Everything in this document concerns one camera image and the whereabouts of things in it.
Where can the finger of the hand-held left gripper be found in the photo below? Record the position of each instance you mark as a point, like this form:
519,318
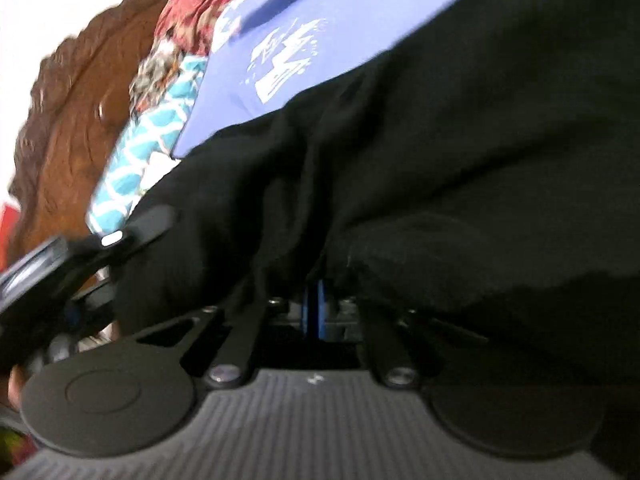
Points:
145,222

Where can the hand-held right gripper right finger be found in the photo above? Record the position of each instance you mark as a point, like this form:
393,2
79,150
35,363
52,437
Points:
325,312

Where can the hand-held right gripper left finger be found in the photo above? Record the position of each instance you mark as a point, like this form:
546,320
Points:
310,310

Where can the black pants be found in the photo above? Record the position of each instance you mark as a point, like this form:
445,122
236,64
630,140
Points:
425,160

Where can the red object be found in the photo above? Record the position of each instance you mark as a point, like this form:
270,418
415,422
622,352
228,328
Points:
7,225

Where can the teal patterned cloth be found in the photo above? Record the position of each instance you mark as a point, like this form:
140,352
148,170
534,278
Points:
145,140

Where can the carved wooden headboard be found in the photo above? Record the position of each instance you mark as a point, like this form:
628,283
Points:
75,125

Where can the floral scarf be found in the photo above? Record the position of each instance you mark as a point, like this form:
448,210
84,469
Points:
155,75

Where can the blue printed bedsheet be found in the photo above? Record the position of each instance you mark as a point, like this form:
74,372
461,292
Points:
240,90

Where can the red patterned cloth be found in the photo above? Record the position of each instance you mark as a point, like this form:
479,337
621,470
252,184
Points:
200,5

